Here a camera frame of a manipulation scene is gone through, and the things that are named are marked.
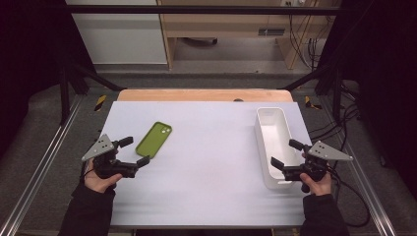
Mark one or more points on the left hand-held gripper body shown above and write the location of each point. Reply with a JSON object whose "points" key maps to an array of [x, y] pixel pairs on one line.
{"points": [[105, 164]]}

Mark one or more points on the person's left hand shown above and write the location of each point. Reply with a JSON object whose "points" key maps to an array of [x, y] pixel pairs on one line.
{"points": [[98, 183]]}

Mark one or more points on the white cabinet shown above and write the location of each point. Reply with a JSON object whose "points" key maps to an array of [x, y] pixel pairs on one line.
{"points": [[121, 39]]}

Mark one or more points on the green phone case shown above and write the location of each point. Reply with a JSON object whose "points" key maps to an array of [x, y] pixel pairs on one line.
{"points": [[154, 140]]}

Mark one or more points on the black frame strut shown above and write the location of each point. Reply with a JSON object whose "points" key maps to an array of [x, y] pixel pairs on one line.
{"points": [[314, 77], [95, 78]]}

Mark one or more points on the black horizontal frame bar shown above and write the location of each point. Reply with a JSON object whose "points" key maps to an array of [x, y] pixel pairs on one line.
{"points": [[196, 10]]}

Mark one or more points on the person's right hand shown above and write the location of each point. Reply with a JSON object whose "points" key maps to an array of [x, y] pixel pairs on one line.
{"points": [[319, 187]]}

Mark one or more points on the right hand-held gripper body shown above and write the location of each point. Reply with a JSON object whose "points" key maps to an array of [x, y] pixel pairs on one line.
{"points": [[315, 165]]}

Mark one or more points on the wooden table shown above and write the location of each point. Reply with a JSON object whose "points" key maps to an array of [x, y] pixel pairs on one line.
{"points": [[196, 95]]}

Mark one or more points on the black curtain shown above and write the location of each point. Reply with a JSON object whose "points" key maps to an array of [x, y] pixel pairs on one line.
{"points": [[29, 65], [383, 82]]}

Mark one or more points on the white rectangular plastic box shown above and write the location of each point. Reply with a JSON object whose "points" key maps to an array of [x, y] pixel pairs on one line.
{"points": [[275, 137]]}

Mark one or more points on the aluminium floor rail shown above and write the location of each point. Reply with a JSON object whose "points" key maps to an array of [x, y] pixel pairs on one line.
{"points": [[42, 157], [367, 193]]}

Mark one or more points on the light wooden desk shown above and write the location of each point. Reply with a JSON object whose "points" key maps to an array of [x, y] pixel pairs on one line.
{"points": [[229, 23]]}

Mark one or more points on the yellow black tape marker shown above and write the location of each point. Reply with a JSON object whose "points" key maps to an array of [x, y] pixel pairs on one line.
{"points": [[100, 103], [309, 102]]}

